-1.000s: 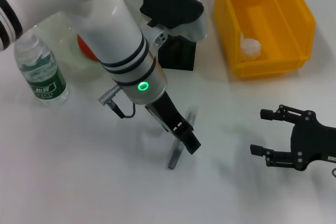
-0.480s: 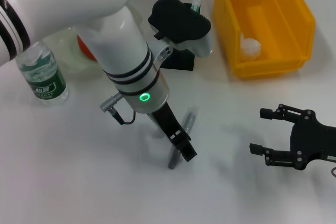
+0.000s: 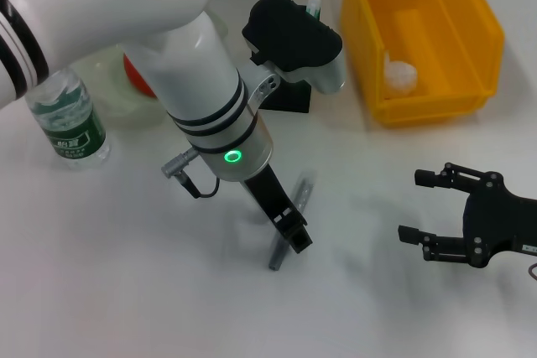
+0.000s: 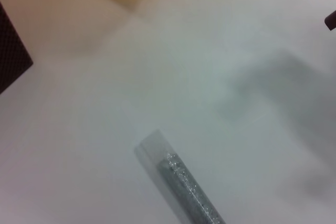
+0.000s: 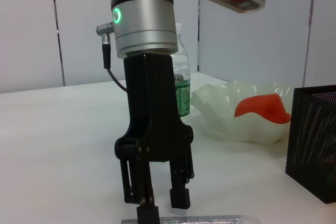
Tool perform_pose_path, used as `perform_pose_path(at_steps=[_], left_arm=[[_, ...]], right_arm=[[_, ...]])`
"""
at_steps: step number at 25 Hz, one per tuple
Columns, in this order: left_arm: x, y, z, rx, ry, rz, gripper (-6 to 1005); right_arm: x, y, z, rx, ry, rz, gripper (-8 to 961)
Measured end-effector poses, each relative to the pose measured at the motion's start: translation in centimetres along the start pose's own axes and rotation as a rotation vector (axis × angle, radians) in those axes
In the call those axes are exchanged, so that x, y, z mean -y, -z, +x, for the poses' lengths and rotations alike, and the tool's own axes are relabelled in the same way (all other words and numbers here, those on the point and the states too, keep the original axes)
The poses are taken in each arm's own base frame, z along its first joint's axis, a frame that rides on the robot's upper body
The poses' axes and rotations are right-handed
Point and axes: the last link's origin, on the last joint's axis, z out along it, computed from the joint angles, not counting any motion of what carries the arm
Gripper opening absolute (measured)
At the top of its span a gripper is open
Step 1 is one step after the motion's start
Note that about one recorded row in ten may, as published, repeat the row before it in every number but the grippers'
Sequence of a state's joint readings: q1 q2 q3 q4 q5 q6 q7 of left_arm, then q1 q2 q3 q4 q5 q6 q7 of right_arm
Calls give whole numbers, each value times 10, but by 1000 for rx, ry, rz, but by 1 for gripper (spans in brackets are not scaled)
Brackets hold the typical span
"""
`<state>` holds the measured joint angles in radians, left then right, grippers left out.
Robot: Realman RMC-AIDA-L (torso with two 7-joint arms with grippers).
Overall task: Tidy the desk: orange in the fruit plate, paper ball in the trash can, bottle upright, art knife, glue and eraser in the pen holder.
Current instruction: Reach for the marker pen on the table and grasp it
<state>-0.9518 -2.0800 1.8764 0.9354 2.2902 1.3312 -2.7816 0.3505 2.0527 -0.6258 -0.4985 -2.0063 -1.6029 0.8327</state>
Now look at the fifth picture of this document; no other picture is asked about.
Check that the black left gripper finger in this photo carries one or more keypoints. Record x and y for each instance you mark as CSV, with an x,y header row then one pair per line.
x,y
179,197
148,213

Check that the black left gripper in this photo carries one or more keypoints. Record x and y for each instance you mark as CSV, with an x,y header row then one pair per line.
x,y
152,103

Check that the clear green-label water bottle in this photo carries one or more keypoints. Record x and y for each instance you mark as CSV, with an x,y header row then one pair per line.
x,y
183,95

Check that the grey pen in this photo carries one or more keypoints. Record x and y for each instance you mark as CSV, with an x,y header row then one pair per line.
x,y
210,220

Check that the red tomato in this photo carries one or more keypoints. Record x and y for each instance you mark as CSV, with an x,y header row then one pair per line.
x,y
262,108

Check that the pale green glass fruit plate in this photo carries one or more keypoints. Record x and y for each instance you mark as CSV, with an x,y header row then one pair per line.
x,y
223,119

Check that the black mesh pen holder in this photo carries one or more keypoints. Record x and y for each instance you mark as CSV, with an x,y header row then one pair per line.
x,y
312,142

